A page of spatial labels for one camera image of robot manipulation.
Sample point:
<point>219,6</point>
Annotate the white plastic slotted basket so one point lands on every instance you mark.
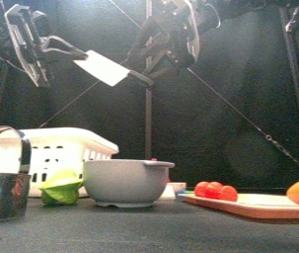
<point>63,145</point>

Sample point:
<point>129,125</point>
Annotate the steel pot lid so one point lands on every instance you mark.
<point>7,151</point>

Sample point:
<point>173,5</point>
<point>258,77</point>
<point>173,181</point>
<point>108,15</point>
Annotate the grey plastic bowl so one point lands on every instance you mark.
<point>124,181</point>

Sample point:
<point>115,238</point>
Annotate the small white box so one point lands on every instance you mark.
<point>173,189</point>

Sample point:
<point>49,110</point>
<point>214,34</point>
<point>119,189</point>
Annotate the red toy tomato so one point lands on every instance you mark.
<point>215,191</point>

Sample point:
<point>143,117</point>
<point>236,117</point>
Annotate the shiny steel pot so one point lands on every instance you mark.
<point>1,196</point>

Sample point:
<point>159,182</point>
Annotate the wooden cutting board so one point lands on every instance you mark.
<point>260,206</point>

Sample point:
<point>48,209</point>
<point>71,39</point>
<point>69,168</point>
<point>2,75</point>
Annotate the vertical metal frame pole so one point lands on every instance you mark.
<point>148,118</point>

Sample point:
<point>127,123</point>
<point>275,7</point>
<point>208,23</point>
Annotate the slanted black frame pole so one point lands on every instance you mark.
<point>296,82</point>

